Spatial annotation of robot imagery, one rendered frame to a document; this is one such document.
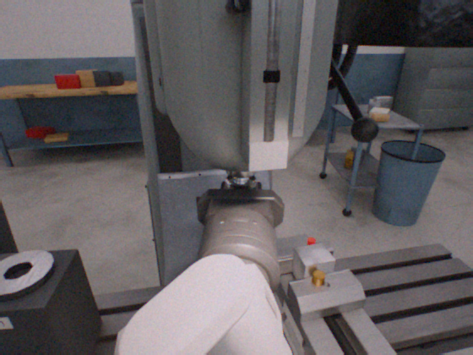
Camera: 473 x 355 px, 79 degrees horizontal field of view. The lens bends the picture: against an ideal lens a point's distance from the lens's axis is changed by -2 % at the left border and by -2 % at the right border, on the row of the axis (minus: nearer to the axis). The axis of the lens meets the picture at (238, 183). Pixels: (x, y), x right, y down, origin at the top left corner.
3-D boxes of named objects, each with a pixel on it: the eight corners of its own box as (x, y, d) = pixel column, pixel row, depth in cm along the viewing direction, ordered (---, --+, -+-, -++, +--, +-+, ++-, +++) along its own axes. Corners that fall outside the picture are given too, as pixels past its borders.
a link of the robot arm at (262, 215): (285, 177, 40) (299, 228, 30) (281, 234, 45) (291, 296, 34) (195, 177, 41) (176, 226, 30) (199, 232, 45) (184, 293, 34)
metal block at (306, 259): (330, 284, 55) (335, 259, 53) (301, 290, 54) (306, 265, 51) (318, 265, 60) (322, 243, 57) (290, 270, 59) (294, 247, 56)
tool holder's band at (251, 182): (231, 175, 47) (231, 169, 47) (259, 179, 46) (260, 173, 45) (220, 188, 43) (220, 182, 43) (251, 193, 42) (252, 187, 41)
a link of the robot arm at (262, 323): (260, 215, 29) (266, 310, 19) (293, 288, 33) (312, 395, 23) (162, 248, 31) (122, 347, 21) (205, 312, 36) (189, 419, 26)
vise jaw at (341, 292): (363, 308, 51) (368, 292, 49) (299, 323, 49) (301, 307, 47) (345, 283, 56) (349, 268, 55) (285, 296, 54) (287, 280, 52)
